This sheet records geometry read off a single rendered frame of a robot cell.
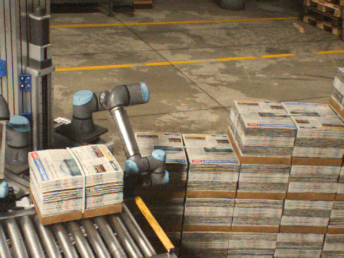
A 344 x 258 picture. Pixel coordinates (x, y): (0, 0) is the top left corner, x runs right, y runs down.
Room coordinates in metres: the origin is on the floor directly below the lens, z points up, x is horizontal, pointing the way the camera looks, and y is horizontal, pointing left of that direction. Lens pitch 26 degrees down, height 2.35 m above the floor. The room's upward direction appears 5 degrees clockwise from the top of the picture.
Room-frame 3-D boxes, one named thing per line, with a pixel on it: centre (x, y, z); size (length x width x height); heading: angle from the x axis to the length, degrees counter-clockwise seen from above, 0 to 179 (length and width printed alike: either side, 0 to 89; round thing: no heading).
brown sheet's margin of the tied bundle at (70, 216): (2.31, 0.51, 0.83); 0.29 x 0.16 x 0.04; 25
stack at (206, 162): (3.04, -0.40, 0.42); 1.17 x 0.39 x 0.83; 98
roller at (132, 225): (2.22, 0.11, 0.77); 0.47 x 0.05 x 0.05; 26
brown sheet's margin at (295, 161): (3.09, -0.82, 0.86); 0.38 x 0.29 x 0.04; 7
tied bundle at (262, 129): (3.06, -0.53, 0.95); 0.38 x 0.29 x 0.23; 8
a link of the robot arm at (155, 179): (2.64, 0.03, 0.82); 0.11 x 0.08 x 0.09; 116
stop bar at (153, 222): (2.24, 0.03, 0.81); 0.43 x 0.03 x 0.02; 26
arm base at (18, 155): (2.71, 0.77, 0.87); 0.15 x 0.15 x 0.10
